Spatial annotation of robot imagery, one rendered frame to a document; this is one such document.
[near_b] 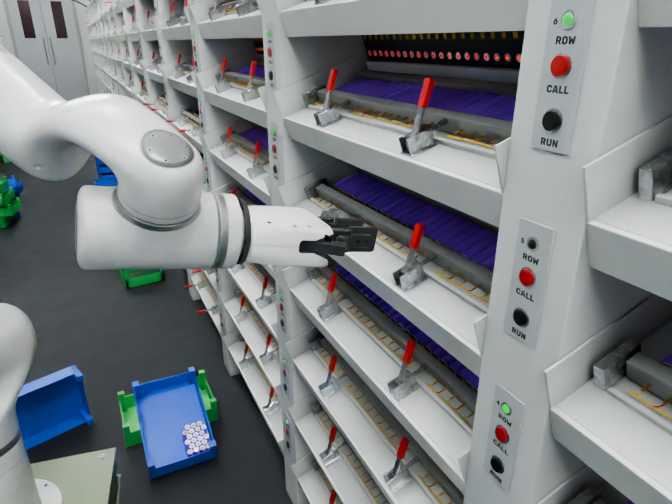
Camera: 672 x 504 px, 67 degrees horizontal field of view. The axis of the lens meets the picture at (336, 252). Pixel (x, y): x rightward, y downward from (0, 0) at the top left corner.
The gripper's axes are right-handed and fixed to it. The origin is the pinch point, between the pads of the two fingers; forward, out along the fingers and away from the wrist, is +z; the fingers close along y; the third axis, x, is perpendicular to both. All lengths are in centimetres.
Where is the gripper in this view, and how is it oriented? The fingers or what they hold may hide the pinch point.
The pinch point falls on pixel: (354, 234)
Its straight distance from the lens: 64.8
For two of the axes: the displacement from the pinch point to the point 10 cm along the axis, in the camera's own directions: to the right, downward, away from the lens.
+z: 8.8, 0.1, 4.7
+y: 4.4, 3.4, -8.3
